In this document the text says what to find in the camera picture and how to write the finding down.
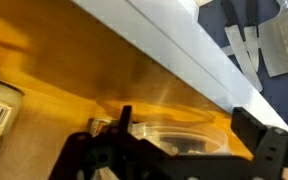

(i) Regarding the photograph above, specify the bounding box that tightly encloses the dark blue side panel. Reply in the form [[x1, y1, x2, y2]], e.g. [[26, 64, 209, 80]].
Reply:
[[197, 0, 288, 136]]

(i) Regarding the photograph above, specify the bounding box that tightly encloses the black handled steel knife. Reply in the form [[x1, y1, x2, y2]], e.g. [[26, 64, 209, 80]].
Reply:
[[222, 0, 264, 93], [243, 0, 261, 73]]

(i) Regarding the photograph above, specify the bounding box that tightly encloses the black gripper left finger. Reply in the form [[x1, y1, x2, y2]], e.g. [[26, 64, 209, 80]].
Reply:
[[48, 105, 185, 180]]

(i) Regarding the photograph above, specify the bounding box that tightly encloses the white labelled bottle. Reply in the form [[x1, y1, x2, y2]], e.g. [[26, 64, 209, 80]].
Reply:
[[0, 79, 26, 169]]

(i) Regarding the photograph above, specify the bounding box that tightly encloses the steel cleaver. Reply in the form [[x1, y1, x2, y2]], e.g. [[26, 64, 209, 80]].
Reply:
[[257, 0, 288, 78]]

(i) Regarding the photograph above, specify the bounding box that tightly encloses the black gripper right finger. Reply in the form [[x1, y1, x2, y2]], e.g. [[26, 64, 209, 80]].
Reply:
[[231, 107, 288, 180]]

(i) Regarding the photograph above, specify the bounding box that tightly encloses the white wall cabinet wooden interior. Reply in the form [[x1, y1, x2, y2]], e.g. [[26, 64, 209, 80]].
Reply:
[[0, 0, 288, 180]]

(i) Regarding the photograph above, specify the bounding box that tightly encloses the clear plastic container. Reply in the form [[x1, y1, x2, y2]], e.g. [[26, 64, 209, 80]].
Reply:
[[95, 99, 234, 158]]

